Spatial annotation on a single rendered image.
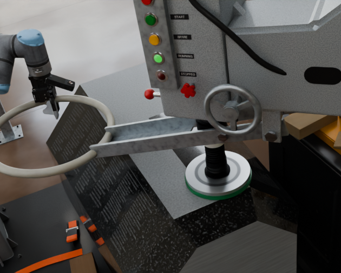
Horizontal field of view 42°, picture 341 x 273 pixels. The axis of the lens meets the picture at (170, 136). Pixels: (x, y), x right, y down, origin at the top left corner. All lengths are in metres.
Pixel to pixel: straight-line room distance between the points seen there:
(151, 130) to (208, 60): 0.50
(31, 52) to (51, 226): 1.30
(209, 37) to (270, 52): 0.15
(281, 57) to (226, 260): 0.70
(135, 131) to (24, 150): 2.05
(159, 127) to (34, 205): 1.61
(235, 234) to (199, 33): 0.64
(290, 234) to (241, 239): 0.20
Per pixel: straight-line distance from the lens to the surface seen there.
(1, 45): 1.83
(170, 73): 1.16
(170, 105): 1.23
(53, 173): 1.54
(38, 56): 1.79
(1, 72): 1.79
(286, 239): 1.58
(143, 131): 1.56
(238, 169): 1.47
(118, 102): 2.00
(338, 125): 1.87
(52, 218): 2.83
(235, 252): 1.48
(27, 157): 3.45
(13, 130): 3.76
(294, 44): 1.06
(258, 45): 1.08
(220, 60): 1.11
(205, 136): 1.32
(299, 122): 1.79
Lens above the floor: 1.86
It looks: 35 degrees down
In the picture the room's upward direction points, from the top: 11 degrees counter-clockwise
